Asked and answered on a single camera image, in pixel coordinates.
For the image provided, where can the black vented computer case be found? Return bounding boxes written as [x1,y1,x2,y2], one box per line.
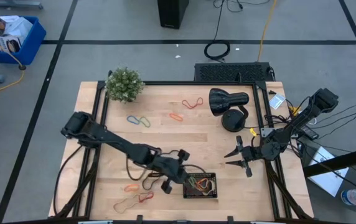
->
[194,62,275,83]

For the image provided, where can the coiled black floor cable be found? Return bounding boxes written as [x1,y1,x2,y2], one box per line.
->
[204,0,231,61]

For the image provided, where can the long red rubber band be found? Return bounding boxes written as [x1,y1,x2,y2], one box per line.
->
[181,97,204,110]

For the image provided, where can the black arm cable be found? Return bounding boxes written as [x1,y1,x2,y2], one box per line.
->
[249,96,309,149]
[161,149,207,174]

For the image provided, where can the black metal beam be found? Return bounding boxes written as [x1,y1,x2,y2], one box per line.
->
[302,144,356,178]

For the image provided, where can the printed cardboard box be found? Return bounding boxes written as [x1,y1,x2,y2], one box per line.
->
[0,35,22,54]

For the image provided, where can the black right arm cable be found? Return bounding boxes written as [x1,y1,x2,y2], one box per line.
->
[249,96,309,149]

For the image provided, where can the white paper sheet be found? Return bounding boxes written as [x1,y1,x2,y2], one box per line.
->
[307,146,350,197]

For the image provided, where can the black desk lamp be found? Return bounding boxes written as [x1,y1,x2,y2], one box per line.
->
[208,88,250,133]

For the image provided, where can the rubber bands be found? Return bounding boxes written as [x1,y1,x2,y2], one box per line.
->
[113,192,148,214]

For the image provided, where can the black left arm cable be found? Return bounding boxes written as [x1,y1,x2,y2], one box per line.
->
[161,149,207,174]

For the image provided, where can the black power adapter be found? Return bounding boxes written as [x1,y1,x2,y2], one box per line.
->
[299,125,320,141]

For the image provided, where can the tan rubber band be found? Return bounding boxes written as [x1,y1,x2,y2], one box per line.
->
[201,179,213,196]

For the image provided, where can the clear plastic bag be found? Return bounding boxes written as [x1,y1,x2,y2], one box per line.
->
[268,93,286,110]

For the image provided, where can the blue rubber band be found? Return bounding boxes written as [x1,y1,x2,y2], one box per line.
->
[126,115,141,126]

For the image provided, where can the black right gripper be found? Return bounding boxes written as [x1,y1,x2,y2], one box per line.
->
[223,136,274,178]

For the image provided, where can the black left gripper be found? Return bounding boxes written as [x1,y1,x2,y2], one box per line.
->
[148,149,195,194]

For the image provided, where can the black base cable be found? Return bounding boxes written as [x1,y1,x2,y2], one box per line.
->
[53,144,84,215]

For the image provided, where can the blue plastic storage tub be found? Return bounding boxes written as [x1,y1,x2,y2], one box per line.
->
[0,16,47,66]

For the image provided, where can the yellow floor cable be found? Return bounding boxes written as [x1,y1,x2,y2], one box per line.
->
[256,0,278,62]
[0,26,26,99]

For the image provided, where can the black slotted plastic bin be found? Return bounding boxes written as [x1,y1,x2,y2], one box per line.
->
[182,172,218,199]

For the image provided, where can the white cardboard box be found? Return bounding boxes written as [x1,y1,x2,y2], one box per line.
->
[0,15,33,44]

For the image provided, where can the artificial potted plant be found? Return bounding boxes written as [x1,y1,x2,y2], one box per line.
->
[105,67,146,103]

